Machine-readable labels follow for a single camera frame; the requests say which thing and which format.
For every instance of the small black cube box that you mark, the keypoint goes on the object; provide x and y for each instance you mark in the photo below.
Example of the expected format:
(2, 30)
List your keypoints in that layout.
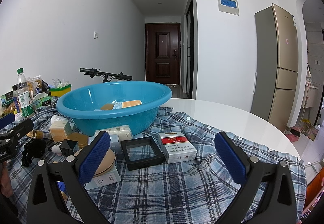
(69, 147)

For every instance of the red white cigarette pack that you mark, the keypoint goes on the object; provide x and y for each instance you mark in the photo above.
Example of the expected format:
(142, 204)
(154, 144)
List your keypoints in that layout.
(176, 147)

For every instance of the person left hand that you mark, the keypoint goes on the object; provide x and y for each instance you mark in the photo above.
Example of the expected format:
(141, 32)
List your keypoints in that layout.
(6, 187)

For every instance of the green tissue pack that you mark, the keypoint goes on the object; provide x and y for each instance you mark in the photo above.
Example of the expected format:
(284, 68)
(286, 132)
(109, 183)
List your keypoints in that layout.
(44, 101)

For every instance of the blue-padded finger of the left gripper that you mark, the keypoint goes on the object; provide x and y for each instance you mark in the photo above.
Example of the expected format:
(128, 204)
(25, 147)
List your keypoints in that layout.
(6, 120)
(19, 130)

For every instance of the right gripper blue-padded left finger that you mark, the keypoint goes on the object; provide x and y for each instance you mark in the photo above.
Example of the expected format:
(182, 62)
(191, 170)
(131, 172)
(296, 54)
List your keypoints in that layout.
(46, 203)

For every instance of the gold hexagonal tin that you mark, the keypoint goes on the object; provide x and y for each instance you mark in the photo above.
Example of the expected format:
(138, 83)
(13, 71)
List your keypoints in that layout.
(80, 138)

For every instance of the beige cream cube box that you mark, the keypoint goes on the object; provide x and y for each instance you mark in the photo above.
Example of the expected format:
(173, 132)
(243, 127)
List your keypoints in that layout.
(60, 130)

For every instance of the blue white flat packet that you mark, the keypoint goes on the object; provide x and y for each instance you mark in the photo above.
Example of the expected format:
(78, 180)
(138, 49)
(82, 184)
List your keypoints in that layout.
(118, 105)

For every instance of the black square display frame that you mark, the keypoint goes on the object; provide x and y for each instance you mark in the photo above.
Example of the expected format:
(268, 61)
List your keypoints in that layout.
(141, 153)

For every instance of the white paper napkin pack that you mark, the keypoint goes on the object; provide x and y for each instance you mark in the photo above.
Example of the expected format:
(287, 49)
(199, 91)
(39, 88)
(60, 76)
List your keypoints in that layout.
(123, 131)

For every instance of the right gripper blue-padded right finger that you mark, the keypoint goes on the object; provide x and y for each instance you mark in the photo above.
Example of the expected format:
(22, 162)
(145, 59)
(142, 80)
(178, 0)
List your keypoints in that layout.
(277, 203)

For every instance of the white cylindrical tube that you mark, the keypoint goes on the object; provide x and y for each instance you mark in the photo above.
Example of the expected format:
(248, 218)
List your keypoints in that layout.
(58, 120)

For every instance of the white wall light switch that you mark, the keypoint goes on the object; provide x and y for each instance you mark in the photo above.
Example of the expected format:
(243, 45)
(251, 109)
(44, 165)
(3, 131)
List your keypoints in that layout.
(95, 35)

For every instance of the black bicycle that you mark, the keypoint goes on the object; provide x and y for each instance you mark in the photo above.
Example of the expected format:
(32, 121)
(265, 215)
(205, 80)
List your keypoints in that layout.
(107, 77)

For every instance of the black velvet pouch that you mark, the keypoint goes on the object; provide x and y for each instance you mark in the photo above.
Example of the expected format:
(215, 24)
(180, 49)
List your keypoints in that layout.
(35, 148)

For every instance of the pale blue-green text box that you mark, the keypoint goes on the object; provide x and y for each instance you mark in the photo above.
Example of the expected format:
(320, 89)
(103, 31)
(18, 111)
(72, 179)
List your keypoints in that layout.
(110, 177)

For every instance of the yellow bin green rim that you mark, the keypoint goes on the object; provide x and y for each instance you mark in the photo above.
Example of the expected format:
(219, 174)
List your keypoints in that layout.
(58, 92)

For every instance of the clear water bottle green cap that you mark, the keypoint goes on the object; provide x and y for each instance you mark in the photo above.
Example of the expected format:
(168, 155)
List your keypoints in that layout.
(24, 94)

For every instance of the blue plaid shirt cloth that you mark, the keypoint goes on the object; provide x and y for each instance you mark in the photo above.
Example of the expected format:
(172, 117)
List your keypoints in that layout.
(196, 191)

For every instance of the blue plastic basin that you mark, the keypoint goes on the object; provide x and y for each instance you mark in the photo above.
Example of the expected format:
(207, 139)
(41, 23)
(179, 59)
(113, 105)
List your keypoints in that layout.
(83, 105)

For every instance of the gold grey refrigerator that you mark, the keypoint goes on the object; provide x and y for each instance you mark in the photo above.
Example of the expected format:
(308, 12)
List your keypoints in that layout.
(277, 66)

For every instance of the gold foil box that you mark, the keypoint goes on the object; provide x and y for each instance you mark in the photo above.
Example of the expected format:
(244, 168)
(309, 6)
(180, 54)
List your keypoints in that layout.
(39, 134)

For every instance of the snack bag pile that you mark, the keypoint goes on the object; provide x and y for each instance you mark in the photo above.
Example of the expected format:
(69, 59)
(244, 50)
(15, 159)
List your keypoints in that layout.
(10, 102)

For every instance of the round tan wooden disc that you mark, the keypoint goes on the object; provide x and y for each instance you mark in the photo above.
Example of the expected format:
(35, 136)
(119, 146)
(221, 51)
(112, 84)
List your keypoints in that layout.
(106, 164)

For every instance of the pink box on floor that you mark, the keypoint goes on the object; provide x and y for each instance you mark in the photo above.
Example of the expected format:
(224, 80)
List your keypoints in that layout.
(294, 134)

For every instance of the dark brown entrance door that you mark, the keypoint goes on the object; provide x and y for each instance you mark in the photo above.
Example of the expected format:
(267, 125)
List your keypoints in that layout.
(163, 52)

